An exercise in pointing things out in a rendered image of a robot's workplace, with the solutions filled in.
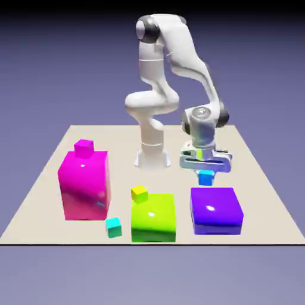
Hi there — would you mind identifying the large purple box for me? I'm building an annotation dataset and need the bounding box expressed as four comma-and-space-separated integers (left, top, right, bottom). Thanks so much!
189, 187, 244, 236

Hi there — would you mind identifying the small blue cube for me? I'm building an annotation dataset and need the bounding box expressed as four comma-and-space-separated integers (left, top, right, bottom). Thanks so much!
198, 170, 214, 186

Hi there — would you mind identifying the large lime green box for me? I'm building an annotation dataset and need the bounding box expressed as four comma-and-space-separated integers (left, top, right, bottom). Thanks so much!
130, 193, 177, 243

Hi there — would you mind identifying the small yellow cube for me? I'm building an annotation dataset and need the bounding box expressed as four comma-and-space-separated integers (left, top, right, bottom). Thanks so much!
130, 185, 149, 205

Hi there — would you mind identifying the small cyan cube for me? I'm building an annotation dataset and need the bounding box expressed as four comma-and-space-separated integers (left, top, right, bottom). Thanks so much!
105, 216, 123, 239

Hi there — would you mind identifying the large magenta box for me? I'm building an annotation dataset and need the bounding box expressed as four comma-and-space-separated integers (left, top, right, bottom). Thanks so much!
57, 150, 112, 222

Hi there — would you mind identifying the small magenta cube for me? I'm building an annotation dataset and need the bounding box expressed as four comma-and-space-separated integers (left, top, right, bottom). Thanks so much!
73, 139, 95, 160

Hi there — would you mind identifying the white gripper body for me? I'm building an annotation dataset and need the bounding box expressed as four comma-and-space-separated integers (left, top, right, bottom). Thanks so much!
179, 150, 233, 173

